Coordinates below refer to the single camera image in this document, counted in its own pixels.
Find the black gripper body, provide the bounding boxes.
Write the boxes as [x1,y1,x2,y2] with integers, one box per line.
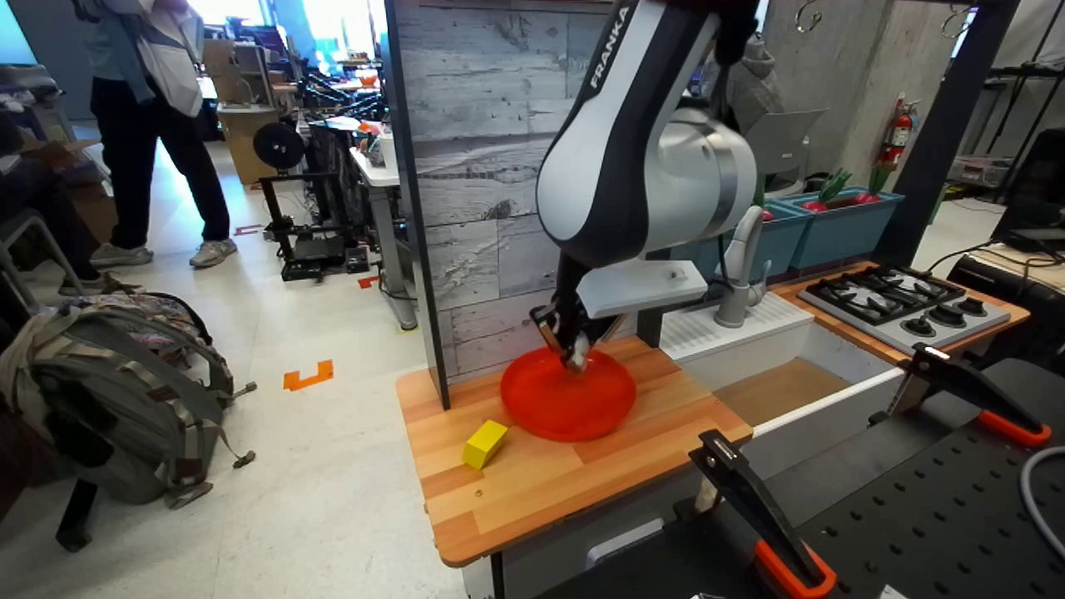
[547,253,626,343]

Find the red round plate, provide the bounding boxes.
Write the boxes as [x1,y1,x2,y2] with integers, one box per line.
[495,343,641,447]

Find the yellow block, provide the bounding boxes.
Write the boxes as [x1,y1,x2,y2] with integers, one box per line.
[460,417,514,472]

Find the grey wood-look backdrop panel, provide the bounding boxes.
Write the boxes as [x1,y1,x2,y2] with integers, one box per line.
[396,0,683,385]

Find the grey toy faucet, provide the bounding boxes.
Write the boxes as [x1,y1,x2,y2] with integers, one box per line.
[712,203,774,331]

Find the white toy sink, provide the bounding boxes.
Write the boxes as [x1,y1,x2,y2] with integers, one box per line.
[658,289,910,450]

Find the white desk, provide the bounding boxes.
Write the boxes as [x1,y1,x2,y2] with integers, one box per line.
[346,124,423,331]

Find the blue plastic bin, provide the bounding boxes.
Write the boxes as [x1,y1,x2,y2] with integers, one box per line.
[689,199,816,294]
[790,190,910,275]

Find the black equipment stand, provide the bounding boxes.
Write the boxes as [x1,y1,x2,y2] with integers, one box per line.
[250,113,373,285]

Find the seated person grey hoodie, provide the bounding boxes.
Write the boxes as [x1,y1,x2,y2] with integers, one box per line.
[727,35,791,135]

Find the toy stove top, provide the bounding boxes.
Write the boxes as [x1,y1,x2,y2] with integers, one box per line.
[801,263,1016,359]

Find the red fire extinguisher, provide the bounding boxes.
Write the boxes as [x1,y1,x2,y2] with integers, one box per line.
[874,94,922,174]

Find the cardboard box stack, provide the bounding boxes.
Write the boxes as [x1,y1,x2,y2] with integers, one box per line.
[197,35,287,187]

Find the black perforated board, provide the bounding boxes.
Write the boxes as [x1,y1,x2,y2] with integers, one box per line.
[794,417,1065,599]

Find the grey backpack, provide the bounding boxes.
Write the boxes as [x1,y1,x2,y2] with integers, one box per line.
[0,283,261,516]

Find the standing person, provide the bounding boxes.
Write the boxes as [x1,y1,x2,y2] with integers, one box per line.
[69,0,242,274]

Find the black frame post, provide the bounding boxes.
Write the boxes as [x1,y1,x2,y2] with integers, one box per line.
[384,0,456,412]
[637,306,669,349]

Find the black clamp orange handle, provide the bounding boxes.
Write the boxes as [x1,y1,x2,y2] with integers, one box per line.
[689,430,843,599]
[886,343,1054,454]

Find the white cable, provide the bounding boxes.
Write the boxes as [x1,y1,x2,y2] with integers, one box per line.
[1018,441,1065,533]

